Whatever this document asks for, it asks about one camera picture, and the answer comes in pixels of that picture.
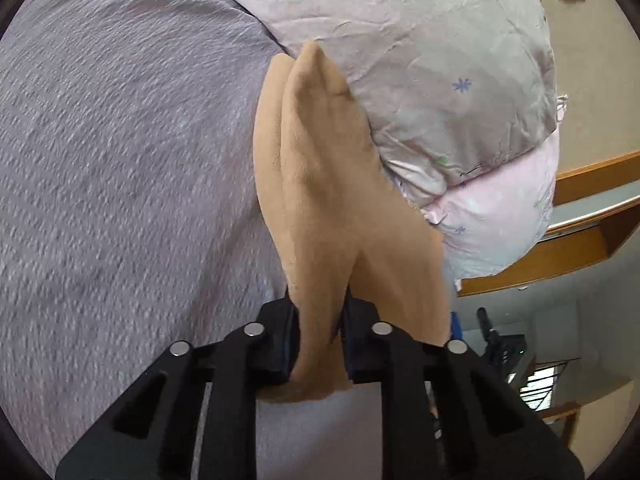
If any pink floral lower pillow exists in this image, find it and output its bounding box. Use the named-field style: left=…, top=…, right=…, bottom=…
left=418, top=94, right=572, bottom=281

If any purple grey bed sheet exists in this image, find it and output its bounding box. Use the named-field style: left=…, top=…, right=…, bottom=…
left=1, top=0, right=285, bottom=474

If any wooden headboard trim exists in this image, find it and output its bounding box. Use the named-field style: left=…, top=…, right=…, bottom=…
left=458, top=152, right=639, bottom=297

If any white floral pillow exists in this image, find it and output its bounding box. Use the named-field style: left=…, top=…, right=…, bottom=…
left=234, top=0, right=556, bottom=206

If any tan beige garment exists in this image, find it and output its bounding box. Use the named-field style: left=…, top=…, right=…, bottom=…
left=253, top=41, right=451, bottom=403

